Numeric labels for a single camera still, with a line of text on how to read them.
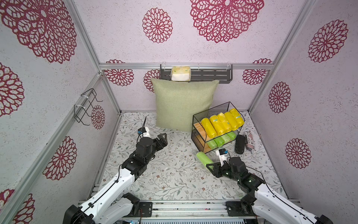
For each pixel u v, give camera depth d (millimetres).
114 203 580
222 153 717
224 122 862
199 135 875
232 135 983
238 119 876
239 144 982
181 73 898
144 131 685
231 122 873
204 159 820
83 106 754
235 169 635
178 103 876
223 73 952
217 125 853
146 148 575
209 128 855
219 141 947
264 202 534
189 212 735
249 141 983
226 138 972
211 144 947
